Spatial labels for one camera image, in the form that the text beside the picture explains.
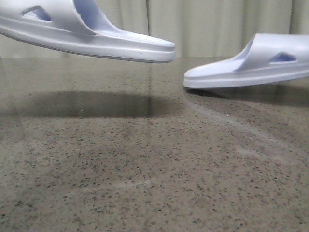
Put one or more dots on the light blue slipper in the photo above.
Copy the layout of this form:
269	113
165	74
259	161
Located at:
267	58
78	27

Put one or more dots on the beige pleated curtain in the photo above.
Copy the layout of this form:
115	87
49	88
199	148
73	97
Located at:
198	28

